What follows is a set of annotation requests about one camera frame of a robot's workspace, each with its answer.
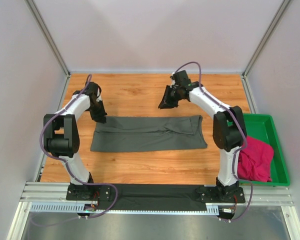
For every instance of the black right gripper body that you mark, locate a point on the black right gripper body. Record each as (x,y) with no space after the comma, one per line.
(175,96)

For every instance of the left aluminium corner post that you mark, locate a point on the left aluminium corner post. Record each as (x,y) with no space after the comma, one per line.
(47,35)

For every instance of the aluminium frame rail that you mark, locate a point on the aluminium frame rail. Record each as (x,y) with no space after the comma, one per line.
(262,195)

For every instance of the grey t-shirt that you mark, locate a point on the grey t-shirt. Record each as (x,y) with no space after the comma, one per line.
(122,134)

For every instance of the pink t-shirt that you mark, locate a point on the pink t-shirt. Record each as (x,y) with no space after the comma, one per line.
(254,162)

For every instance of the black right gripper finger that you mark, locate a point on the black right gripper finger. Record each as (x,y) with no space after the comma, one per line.
(165,99)
(166,105)

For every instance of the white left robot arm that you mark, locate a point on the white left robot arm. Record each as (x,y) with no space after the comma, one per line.
(59,138)

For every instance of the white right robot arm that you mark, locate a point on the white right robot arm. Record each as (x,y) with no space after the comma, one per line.
(229,130)

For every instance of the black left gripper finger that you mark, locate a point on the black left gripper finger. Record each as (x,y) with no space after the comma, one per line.
(97,119)
(102,117)

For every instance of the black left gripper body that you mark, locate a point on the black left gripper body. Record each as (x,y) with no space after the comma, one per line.
(95,110)

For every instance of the right aluminium corner post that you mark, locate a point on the right aluminium corner post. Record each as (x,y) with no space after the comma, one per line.
(267,35)

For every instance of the aluminium corner post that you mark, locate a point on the aluminium corner post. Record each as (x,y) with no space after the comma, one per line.
(47,35)
(267,35)

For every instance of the green plastic tray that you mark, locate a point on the green plastic tray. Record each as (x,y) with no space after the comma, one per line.
(262,127)

